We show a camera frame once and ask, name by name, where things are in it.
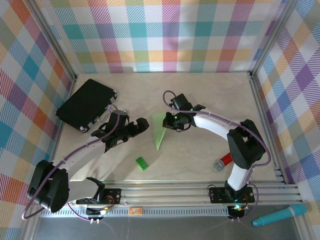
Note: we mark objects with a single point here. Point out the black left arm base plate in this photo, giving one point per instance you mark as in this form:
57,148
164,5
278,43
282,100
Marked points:
113,196

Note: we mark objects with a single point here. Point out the small orange label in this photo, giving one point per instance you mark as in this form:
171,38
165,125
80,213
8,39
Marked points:
135,211

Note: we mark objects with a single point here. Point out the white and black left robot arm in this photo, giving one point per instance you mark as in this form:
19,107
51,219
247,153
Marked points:
80,160

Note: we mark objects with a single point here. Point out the red glitter tube silver cap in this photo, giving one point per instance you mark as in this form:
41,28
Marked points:
218,165

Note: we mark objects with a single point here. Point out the aluminium corner post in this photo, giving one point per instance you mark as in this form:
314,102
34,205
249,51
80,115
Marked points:
53,37
271,37

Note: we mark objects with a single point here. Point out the green toy building brick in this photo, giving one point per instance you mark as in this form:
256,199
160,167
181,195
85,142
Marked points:
141,163

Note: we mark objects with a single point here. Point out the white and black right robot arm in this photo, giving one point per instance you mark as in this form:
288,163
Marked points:
212,125

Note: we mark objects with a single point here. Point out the aluminium side rail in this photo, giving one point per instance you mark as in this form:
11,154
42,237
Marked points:
57,140
267,125

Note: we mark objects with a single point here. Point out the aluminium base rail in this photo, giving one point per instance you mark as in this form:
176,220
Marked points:
162,195

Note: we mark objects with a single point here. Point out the teal marker pen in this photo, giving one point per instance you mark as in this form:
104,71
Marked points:
275,216

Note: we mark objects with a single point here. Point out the black carrying case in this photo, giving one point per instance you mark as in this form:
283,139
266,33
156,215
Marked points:
85,100

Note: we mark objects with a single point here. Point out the light green paper sheet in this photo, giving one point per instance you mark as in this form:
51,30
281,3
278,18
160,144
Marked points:
158,130

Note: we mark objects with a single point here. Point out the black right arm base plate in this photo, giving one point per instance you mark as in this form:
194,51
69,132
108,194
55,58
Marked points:
217,195

